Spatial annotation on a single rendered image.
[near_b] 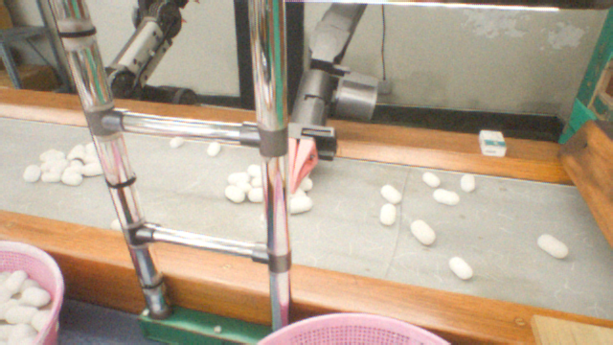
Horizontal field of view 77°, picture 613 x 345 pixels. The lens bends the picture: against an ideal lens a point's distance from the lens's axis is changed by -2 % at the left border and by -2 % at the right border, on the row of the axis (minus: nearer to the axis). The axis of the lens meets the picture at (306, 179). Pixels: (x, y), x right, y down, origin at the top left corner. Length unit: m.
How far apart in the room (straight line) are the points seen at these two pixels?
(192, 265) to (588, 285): 0.47
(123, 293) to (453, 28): 2.37
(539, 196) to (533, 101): 2.19
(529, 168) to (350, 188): 0.31
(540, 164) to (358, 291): 0.44
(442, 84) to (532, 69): 0.53
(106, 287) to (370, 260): 0.33
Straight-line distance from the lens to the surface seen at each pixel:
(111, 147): 0.37
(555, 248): 0.59
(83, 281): 0.58
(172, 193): 0.66
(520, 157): 0.76
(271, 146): 0.29
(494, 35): 2.68
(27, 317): 0.54
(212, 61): 2.86
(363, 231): 0.55
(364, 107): 0.64
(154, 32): 1.26
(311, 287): 0.44
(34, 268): 0.59
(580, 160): 0.67
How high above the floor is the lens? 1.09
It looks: 32 degrees down
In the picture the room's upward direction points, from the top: straight up
